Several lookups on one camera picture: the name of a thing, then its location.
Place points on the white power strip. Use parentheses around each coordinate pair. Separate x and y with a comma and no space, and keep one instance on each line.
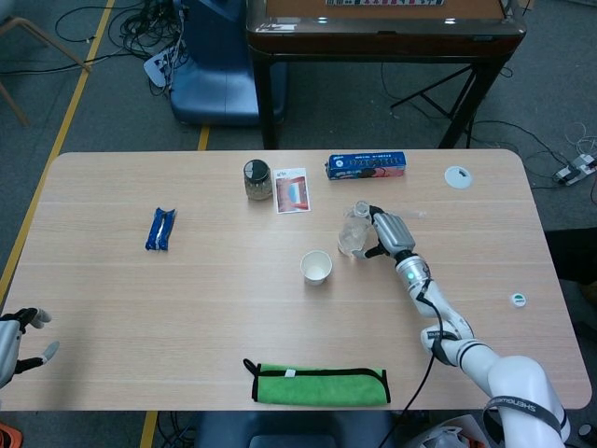
(576,169)

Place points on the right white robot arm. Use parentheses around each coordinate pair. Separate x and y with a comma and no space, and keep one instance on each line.
(513,378)

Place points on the small white and green cap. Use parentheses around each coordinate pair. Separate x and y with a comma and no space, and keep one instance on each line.
(517,300)

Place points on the blue snack packet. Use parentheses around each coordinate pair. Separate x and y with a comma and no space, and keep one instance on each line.
(161,231)

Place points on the black stand legs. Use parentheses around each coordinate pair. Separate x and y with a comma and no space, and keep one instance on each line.
(438,103)

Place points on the dark wooden mahjong table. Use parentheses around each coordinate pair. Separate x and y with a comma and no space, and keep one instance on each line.
(382,42)

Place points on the white paper cup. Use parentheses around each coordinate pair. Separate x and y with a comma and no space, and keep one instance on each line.
(316,270)

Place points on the glass jar with black lid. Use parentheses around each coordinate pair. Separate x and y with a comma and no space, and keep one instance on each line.
(257,182)

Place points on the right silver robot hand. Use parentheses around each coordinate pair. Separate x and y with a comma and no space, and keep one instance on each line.
(394,231)

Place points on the red and blue postcard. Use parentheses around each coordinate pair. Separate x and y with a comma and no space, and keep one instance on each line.
(293,193)

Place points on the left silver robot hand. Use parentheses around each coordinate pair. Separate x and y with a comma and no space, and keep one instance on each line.
(7,340)

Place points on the blue machine base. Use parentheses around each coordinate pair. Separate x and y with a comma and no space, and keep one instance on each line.
(214,84)

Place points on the transparent plastic bottle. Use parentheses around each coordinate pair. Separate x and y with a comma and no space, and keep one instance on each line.
(350,233)

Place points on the orange object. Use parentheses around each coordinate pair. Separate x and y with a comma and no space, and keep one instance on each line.
(9,436)

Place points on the blue cookie box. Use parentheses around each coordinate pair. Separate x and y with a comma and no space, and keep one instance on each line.
(366,165)

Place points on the black object beside table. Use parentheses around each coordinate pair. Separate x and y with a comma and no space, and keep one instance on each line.
(573,254)

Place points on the green cloth with black trim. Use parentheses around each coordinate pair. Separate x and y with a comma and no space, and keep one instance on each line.
(322,387)

